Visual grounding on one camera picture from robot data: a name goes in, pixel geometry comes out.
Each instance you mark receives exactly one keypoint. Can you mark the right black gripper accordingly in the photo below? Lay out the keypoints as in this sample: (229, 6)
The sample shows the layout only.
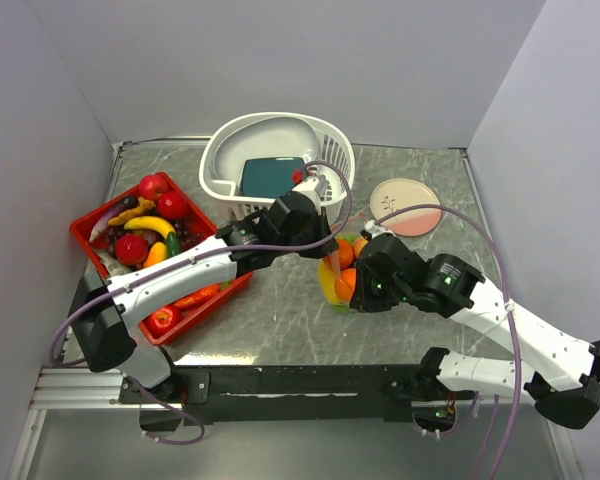
(362, 299)

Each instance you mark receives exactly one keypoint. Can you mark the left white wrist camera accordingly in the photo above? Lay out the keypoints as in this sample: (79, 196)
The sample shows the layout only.
(310, 184)

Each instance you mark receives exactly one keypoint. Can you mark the dark purple grape bunch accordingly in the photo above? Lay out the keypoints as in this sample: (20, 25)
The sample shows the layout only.
(188, 237)

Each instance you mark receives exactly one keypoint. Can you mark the red apple bottom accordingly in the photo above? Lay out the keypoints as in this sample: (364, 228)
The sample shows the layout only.
(163, 320)

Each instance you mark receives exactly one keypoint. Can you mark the green cucumber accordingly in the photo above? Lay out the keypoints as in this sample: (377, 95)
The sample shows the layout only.
(172, 243)

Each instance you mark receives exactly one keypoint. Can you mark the red apple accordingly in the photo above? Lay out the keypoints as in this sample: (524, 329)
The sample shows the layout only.
(152, 187)
(163, 320)

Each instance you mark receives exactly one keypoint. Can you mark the clear orange zip top bag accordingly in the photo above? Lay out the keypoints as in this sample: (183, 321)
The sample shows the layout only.
(353, 225)

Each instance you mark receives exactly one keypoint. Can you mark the peach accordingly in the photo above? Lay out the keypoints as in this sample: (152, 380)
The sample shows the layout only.
(358, 245)

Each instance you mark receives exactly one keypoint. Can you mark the yellow banana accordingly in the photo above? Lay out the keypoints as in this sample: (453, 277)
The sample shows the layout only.
(157, 224)

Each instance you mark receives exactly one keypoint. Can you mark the red pomegranate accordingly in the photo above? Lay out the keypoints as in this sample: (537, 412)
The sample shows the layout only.
(131, 250)
(172, 206)

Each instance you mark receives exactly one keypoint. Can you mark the orange carrot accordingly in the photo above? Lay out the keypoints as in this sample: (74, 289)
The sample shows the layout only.
(198, 297)

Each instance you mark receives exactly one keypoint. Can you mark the orange fruit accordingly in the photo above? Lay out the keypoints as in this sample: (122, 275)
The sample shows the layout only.
(345, 285)
(346, 255)

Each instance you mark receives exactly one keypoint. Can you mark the red pomegranate lower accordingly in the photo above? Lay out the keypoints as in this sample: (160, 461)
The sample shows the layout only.
(131, 250)

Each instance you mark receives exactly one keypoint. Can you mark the white plastic dish basket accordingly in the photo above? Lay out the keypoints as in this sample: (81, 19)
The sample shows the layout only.
(334, 148)

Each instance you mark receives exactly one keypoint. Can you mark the purple eggplant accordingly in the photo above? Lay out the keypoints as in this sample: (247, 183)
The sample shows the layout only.
(122, 205)

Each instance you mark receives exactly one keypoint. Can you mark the green custard apple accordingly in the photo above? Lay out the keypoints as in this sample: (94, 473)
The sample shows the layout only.
(350, 238)

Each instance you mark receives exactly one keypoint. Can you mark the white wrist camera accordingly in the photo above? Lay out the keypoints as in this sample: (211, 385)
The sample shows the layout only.
(372, 229)
(310, 184)

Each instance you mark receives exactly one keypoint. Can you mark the black base frame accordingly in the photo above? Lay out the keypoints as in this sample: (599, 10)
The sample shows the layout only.
(215, 394)

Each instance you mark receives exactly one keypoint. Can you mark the pink round plate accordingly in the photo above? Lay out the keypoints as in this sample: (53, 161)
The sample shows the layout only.
(399, 193)

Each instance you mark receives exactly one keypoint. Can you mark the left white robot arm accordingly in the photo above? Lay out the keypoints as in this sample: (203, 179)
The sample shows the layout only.
(107, 314)

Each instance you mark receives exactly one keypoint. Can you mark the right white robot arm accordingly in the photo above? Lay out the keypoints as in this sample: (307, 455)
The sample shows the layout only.
(556, 373)

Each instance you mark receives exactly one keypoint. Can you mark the white kidney shaped plate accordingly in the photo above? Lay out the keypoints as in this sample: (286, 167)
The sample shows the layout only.
(274, 137)

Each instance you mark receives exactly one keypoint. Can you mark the teal square plate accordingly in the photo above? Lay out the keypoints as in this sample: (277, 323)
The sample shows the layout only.
(269, 178)

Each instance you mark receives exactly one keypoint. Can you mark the red apple top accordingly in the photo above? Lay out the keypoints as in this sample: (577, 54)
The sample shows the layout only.
(152, 187)

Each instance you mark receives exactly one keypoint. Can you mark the red plastic tray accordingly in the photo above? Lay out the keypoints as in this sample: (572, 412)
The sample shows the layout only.
(109, 266)

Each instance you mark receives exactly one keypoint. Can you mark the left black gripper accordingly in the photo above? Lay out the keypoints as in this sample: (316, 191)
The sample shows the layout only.
(326, 241)

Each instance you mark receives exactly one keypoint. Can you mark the orange ginger root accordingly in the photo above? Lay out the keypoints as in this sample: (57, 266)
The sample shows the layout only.
(143, 206)

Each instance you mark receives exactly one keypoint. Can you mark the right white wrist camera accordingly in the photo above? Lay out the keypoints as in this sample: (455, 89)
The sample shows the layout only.
(372, 229)

